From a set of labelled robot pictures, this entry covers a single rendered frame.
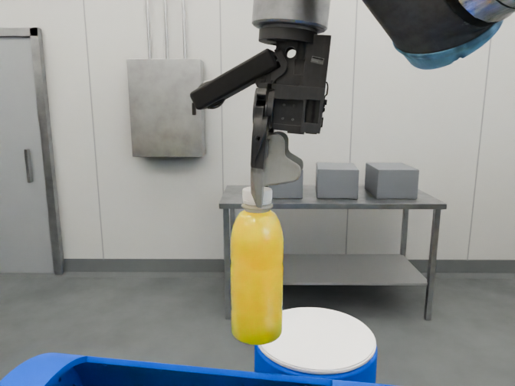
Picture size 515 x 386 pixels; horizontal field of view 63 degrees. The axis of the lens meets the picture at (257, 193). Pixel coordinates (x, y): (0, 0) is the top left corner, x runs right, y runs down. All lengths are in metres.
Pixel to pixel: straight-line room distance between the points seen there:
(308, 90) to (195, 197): 3.44
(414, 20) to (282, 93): 0.16
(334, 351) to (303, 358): 0.08
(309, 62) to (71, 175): 3.77
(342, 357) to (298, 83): 0.64
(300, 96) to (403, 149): 3.52
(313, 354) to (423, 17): 0.74
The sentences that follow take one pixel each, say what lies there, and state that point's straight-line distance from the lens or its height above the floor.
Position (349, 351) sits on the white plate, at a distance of 1.00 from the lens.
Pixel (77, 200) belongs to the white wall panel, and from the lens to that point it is 4.21.
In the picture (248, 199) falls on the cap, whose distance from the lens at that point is 0.53.
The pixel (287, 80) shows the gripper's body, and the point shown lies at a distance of 0.52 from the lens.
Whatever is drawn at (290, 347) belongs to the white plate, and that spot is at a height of 1.04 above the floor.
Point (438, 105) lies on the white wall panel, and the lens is 4.07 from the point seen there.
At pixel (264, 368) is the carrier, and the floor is 1.00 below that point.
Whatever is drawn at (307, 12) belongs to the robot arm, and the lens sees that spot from 0.50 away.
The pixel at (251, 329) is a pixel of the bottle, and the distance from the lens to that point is 0.57.
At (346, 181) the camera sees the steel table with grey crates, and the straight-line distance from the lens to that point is 3.12.
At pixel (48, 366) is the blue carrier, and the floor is 1.23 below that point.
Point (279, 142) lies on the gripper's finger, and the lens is 0.50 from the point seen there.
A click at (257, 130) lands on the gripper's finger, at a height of 1.53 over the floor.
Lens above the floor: 1.56
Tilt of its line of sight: 12 degrees down
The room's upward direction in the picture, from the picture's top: straight up
